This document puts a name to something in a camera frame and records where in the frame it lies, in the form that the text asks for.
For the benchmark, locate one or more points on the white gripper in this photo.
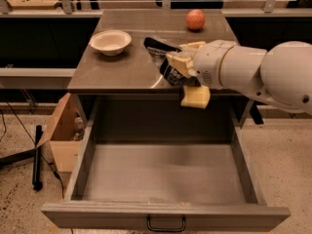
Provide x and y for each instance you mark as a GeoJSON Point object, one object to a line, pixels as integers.
{"type": "Point", "coordinates": [209, 63]}

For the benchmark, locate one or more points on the blue chip bag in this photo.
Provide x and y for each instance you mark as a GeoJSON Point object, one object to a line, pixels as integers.
{"type": "Point", "coordinates": [160, 50]}

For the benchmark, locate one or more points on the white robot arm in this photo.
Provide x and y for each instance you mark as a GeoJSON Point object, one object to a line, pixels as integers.
{"type": "Point", "coordinates": [281, 77]}

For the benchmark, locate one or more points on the grey cabinet with top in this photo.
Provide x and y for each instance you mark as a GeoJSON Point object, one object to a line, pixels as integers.
{"type": "Point", "coordinates": [125, 92]}

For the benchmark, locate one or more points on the open grey top drawer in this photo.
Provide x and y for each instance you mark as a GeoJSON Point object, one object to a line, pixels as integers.
{"type": "Point", "coordinates": [121, 178]}

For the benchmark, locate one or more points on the red apple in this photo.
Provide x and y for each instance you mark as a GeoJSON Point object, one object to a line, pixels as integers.
{"type": "Point", "coordinates": [195, 19]}

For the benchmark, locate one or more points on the yellow sponge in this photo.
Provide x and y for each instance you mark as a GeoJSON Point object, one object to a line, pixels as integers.
{"type": "Point", "coordinates": [196, 97]}

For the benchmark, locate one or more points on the white bowl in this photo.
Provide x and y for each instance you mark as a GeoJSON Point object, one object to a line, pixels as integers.
{"type": "Point", "coordinates": [111, 42]}

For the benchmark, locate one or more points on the cardboard box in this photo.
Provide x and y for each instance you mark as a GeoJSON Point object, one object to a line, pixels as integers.
{"type": "Point", "coordinates": [60, 131]}

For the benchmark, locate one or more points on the black stand leg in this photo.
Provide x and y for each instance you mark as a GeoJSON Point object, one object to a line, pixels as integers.
{"type": "Point", "coordinates": [35, 155]}

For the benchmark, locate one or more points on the black drawer handle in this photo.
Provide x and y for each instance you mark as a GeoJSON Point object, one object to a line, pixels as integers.
{"type": "Point", "coordinates": [166, 224]}

